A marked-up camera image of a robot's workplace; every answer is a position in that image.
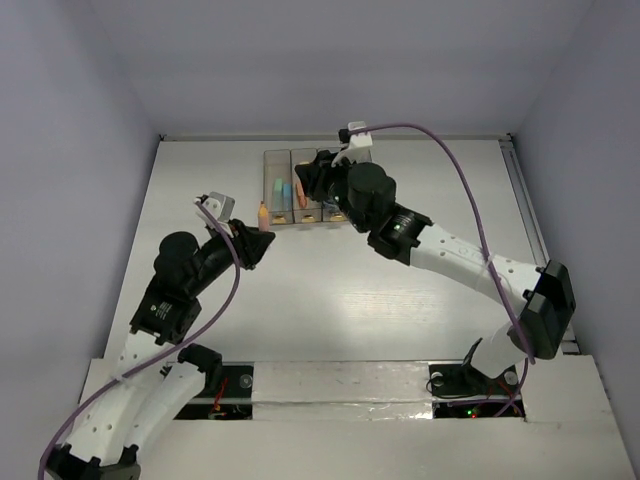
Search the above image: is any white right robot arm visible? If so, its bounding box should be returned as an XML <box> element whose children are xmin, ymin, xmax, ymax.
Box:
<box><xmin>294</xmin><ymin>150</ymin><xmax>576</xmax><ymax>392</ymax></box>

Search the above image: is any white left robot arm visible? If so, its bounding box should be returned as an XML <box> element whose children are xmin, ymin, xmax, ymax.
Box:
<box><xmin>38</xmin><ymin>220</ymin><xmax>275</xmax><ymax>479</ymax></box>

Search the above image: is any clear drawer bin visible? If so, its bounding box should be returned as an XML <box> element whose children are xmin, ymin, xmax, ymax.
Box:
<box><xmin>317</xmin><ymin>148</ymin><xmax>346</xmax><ymax>222</ymax></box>
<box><xmin>289</xmin><ymin>148</ymin><xmax>322</xmax><ymax>224</ymax></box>
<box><xmin>263</xmin><ymin>150</ymin><xmax>294</xmax><ymax>226</ymax></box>

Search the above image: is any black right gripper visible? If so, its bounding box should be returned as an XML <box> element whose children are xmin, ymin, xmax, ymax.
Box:
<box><xmin>297</xmin><ymin>148</ymin><xmax>369</xmax><ymax>234</ymax></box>

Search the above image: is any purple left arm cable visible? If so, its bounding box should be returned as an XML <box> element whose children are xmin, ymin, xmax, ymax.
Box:
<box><xmin>38</xmin><ymin>198</ymin><xmax>242</xmax><ymax>480</ymax></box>

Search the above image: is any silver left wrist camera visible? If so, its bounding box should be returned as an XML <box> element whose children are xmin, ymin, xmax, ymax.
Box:
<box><xmin>194</xmin><ymin>191</ymin><xmax>235</xmax><ymax>225</ymax></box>

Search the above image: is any teal green marker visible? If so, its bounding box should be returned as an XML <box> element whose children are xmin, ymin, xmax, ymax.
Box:
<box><xmin>271</xmin><ymin>178</ymin><xmax>283</xmax><ymax>212</ymax></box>

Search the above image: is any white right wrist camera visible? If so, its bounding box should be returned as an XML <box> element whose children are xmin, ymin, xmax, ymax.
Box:
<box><xmin>331</xmin><ymin>121</ymin><xmax>373</xmax><ymax>167</ymax></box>

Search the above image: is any light blue marker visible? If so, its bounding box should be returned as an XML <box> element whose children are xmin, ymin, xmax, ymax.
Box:
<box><xmin>282</xmin><ymin>183</ymin><xmax>292</xmax><ymax>211</ymax></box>

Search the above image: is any pink orange highlighter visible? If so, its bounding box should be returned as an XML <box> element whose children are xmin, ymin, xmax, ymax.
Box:
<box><xmin>257</xmin><ymin>201</ymin><xmax>270</xmax><ymax>232</ymax></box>

